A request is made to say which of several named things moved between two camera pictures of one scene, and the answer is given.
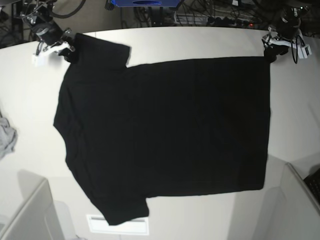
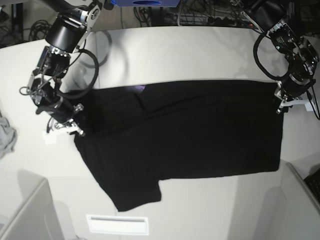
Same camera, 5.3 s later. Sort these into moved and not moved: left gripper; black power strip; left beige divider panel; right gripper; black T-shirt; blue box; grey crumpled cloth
Moved: black T-shirt; right gripper; left gripper
Not moved: grey crumpled cloth; left beige divider panel; black power strip; blue box
